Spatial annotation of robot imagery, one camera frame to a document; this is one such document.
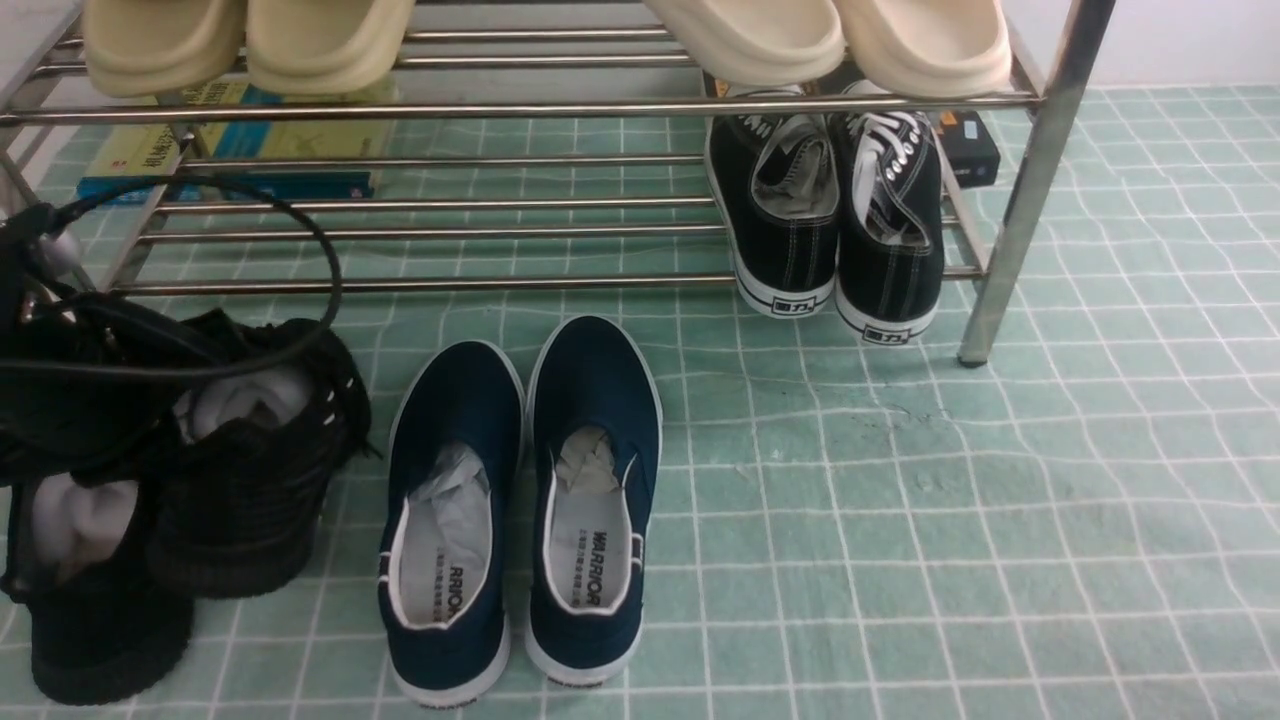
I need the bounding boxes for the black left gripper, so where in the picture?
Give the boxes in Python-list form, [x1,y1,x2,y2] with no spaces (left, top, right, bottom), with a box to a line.
[1,202,216,487]

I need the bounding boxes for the black knit sneaker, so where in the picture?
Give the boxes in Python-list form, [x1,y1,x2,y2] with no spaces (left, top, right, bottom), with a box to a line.
[147,329,372,600]
[3,473,196,706]

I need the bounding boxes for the steel shoe rack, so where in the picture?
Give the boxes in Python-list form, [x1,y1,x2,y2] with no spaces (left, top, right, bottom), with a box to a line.
[3,1,1116,368]

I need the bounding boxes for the yellow blue book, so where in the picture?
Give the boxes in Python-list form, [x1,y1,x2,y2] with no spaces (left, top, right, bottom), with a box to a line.
[76,76,401,201]

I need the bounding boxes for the tan slide sandal far left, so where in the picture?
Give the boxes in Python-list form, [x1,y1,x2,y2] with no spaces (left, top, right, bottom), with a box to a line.
[79,1,247,97]

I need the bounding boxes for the tan slide sandal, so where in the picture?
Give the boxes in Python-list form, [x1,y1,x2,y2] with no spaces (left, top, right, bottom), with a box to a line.
[244,1,416,95]
[79,1,247,97]

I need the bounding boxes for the navy slip-on shoe left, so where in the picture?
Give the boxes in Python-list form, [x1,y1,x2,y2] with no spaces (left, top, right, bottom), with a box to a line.
[376,340,525,708]

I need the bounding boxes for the navy slip-on shoe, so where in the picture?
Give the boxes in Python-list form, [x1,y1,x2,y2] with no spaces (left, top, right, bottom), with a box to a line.
[524,315,663,687]
[376,340,525,708]

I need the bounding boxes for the navy slip-on shoe right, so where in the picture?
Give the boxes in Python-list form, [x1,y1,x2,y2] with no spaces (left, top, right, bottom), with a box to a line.
[524,315,663,687]

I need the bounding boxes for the black canvas sneaker left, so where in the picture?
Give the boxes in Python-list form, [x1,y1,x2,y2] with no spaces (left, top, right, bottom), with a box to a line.
[704,113,840,320]

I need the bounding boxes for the black canvas sneaker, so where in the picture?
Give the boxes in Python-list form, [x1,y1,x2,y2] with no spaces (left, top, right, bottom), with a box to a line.
[704,113,840,320]
[827,110,946,346]

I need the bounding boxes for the cream slide sandal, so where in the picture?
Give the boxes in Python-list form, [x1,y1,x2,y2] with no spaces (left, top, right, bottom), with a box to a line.
[835,1,1012,99]
[644,1,849,87]

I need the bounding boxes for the black canvas sneaker right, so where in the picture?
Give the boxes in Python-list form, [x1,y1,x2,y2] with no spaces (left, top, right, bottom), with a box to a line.
[827,110,946,346]

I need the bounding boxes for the cream slide sandal far right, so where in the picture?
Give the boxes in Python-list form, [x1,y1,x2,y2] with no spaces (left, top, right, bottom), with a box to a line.
[835,1,1012,99]

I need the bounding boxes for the small black box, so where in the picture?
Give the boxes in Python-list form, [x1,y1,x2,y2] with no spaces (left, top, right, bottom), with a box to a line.
[932,110,1001,190]

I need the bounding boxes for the green grid floor mat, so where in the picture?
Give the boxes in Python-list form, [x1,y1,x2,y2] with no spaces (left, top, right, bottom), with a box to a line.
[3,86,1279,719]

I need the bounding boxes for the black cable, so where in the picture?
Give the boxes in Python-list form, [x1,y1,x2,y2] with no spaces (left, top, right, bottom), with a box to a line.
[0,176,344,383]

